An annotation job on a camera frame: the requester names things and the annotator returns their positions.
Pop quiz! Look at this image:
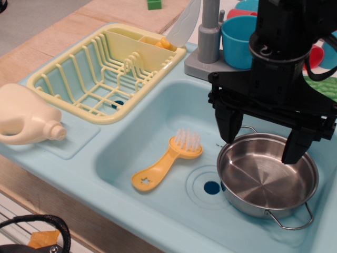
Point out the yellow knife handle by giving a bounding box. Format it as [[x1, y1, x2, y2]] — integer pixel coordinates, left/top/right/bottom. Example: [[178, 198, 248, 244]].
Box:
[[155, 37, 171, 50]]

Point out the yellow plastic drying rack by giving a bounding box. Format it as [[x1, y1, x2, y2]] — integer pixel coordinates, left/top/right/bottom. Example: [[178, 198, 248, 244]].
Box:
[[26, 23, 186, 124]]

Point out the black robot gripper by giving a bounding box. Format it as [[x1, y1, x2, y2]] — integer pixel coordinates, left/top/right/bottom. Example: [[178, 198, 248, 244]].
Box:
[[208, 34, 336, 164]]

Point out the cream plastic detergent bottle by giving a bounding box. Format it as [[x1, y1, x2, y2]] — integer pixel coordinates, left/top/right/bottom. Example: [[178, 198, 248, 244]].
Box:
[[1, 83, 67, 145]]

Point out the light blue toy sink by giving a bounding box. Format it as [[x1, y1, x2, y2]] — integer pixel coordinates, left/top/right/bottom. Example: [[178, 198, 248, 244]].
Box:
[[1, 62, 336, 252]]

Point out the red plastic cup right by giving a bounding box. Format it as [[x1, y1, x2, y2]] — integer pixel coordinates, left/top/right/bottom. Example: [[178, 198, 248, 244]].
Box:
[[309, 45, 324, 69]]

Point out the green textured plastic piece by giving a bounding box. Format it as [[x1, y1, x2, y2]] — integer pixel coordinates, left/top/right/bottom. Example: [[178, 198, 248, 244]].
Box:
[[304, 76, 337, 102]]

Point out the green toy block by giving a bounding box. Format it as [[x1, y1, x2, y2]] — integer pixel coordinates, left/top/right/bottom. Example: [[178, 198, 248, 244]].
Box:
[[147, 0, 162, 11]]

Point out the yellow dish brush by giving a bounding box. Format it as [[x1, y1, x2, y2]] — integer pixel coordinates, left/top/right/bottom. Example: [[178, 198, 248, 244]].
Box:
[[131, 128, 203, 192]]

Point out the teal plastic cup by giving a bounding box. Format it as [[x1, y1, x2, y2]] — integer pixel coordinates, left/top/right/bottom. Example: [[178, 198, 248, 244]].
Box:
[[320, 39, 337, 70]]

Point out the red plastic cup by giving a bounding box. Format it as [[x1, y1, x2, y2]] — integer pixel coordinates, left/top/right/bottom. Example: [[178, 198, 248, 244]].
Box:
[[309, 45, 324, 69], [227, 9, 257, 20]]

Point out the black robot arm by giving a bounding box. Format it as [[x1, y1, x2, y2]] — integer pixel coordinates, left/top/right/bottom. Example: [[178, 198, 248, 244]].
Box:
[[208, 1, 336, 164]]

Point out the grey toy faucet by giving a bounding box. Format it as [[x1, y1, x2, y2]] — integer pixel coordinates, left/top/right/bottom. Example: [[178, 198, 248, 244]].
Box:
[[184, 1, 250, 82]]

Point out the blue plastic cup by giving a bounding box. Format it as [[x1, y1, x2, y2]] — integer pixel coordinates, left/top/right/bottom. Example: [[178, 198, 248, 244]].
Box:
[[221, 15, 257, 70]]

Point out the white plastic toy knife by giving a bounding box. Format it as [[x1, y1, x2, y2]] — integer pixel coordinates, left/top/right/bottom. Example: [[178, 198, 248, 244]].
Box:
[[166, 0, 201, 47]]

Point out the black braided cable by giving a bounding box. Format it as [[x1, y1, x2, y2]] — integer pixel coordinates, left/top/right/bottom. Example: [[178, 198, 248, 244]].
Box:
[[0, 214, 72, 253]]

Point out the stainless steel pot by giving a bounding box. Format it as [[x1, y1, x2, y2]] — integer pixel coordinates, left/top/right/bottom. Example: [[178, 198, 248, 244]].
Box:
[[216, 127, 319, 230]]

